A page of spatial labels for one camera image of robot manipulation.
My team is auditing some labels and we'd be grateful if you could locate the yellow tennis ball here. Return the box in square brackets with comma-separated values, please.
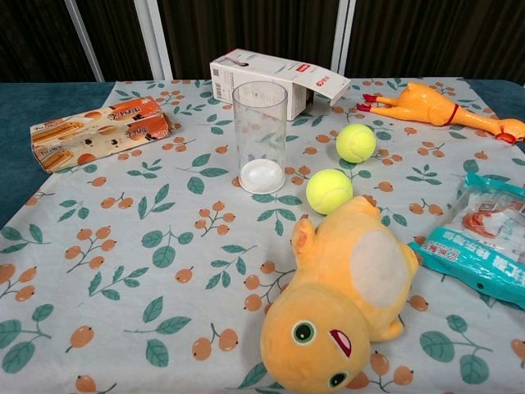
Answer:
[335, 123, 377, 164]
[305, 168, 354, 216]

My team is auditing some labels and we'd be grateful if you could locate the clear plastic cup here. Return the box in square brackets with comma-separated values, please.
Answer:
[231, 80, 289, 195]

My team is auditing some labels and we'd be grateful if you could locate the white carton box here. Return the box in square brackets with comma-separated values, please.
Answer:
[209, 48, 352, 122]

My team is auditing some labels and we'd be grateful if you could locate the yellow plush animal toy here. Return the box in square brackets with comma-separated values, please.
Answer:
[260, 195, 420, 394]

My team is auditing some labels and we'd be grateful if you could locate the floral leaf print tablecloth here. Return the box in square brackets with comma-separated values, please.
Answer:
[0, 76, 525, 394]

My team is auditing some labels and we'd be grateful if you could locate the orange biscuit snack box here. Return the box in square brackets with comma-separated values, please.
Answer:
[29, 96, 176, 173]

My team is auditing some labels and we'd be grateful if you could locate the orange rubber chicken toy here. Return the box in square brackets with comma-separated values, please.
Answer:
[356, 81, 525, 145]

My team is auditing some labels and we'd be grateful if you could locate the teal clear snack bag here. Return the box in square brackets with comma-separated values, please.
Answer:
[408, 171, 525, 300]

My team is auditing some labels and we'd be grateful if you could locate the teal fabric table cover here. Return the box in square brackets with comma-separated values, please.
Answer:
[0, 78, 525, 229]

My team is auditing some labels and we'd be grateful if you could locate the white partition frame post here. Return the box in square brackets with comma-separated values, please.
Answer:
[146, 0, 174, 80]
[329, 0, 357, 79]
[64, 0, 104, 81]

